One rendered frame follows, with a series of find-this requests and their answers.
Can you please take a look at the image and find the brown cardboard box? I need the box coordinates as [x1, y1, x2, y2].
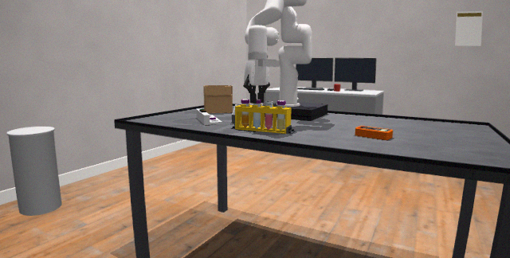
[205, 85, 233, 113]

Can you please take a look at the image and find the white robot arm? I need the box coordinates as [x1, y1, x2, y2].
[245, 0, 312, 107]

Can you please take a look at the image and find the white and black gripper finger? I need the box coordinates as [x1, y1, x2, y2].
[257, 83, 270, 103]
[243, 75, 257, 104]

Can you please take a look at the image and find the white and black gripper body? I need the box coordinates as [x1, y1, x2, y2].
[244, 59, 269, 86]

